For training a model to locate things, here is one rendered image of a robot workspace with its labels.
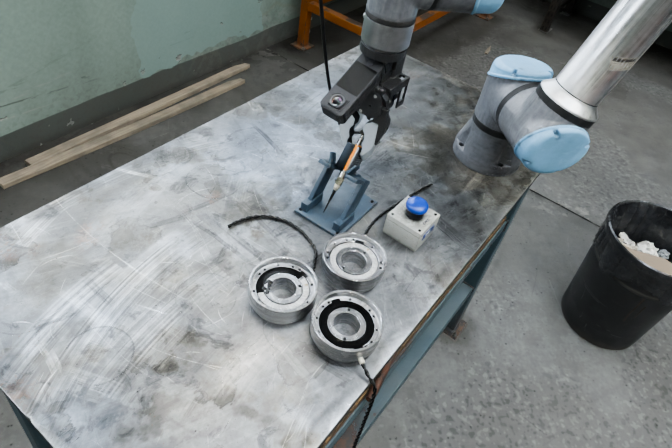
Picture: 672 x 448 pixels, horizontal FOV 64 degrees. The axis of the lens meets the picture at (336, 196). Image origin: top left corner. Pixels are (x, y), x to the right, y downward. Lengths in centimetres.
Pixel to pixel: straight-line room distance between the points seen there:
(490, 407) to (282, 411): 113
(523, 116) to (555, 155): 9
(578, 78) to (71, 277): 86
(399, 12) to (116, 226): 56
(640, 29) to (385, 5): 41
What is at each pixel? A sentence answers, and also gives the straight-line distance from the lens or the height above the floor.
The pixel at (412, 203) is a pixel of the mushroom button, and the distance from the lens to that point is 95.
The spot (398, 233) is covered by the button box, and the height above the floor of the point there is 82.
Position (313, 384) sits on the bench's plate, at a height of 80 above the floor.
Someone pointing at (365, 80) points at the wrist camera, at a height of 108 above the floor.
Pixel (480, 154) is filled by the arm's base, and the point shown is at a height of 84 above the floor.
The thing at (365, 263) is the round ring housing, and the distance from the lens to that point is 89.
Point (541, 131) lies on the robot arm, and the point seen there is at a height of 100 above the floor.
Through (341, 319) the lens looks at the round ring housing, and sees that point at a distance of 84.
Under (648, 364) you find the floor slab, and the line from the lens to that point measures 219.
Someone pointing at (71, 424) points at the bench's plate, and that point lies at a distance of 78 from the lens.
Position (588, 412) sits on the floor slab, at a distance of 196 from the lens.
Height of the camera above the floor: 149
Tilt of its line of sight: 42 degrees down
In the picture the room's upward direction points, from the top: 11 degrees clockwise
